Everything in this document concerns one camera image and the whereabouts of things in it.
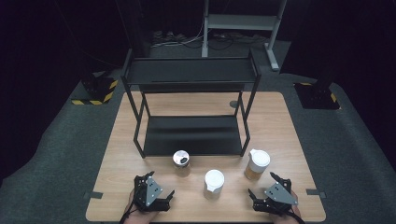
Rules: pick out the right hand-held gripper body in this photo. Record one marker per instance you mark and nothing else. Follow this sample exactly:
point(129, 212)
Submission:
point(280, 194)

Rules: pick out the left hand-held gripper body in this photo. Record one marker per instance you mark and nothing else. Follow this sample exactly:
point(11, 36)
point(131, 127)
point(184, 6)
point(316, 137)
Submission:
point(149, 189)

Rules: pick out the short white lid spice jar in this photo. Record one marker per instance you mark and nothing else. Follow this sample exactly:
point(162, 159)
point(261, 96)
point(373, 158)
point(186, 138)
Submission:
point(214, 182)

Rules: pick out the black metal two-tier rack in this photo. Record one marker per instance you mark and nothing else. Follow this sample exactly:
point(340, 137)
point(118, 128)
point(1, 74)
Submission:
point(191, 137)

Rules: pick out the person's right hand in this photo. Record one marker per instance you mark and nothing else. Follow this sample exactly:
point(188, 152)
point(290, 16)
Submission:
point(285, 219)

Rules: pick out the person's left hand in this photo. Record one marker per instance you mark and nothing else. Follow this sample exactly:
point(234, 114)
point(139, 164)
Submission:
point(140, 217)

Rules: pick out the tall white lid spice jar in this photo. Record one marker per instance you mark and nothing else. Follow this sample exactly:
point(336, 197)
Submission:
point(257, 165)

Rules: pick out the grey round table grommet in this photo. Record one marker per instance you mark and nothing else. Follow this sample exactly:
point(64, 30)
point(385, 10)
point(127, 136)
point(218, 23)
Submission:
point(233, 104)

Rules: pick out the black yellow striped stand base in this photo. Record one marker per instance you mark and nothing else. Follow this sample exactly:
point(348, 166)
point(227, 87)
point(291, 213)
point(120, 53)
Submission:
point(317, 96)
point(98, 90)

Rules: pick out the grey metal stand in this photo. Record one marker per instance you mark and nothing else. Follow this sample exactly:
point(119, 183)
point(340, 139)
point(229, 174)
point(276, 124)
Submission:
point(241, 22)

